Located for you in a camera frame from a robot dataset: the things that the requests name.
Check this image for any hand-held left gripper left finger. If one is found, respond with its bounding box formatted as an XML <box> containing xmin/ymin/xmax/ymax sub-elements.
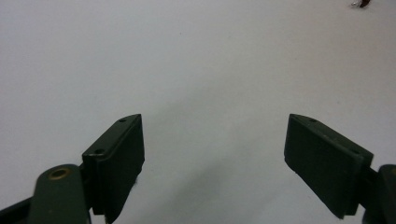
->
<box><xmin>81</xmin><ymin>113</ymin><xmax>146</xmax><ymax>224</ymax></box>

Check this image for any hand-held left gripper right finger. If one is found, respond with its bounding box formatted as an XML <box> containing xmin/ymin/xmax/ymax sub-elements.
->
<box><xmin>283</xmin><ymin>113</ymin><xmax>375</xmax><ymax>220</ymax></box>

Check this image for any small dark red object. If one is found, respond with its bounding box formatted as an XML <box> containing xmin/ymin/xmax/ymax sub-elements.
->
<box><xmin>350</xmin><ymin>0</ymin><xmax>372</xmax><ymax>9</ymax></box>

